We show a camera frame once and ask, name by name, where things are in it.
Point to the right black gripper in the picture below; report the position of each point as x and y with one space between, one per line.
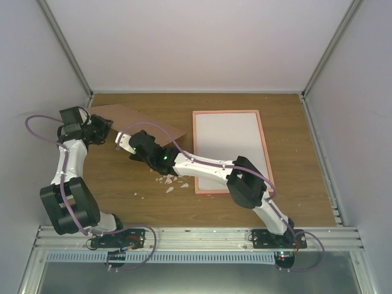
152 136

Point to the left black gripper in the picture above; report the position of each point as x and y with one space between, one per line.
105 127

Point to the brown cardboard backing sheet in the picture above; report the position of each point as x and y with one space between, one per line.
123 116

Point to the dark landscape photo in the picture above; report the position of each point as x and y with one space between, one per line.
229 147

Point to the pink wooden picture frame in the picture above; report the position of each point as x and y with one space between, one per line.
265 137

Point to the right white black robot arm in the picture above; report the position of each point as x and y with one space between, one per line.
247 186

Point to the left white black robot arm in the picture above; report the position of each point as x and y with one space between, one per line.
98 221

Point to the white paint flake cluster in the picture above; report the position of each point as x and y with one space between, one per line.
146 183

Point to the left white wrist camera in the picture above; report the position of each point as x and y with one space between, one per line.
85 116

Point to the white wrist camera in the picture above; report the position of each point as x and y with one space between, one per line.
85 116
122 142

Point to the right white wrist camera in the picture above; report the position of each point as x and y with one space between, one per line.
122 142

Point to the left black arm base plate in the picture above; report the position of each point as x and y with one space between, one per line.
128 239

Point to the aluminium front rail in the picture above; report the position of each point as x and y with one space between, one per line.
211 239

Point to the grey slotted cable duct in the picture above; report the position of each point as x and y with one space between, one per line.
135 257

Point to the left aluminium corner post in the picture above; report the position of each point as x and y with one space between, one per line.
57 31

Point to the aluminium corner post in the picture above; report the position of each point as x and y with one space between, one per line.
343 25
57 31

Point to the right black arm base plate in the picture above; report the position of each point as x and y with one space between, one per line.
263 239

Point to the right aluminium corner post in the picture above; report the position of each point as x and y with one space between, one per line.
343 25

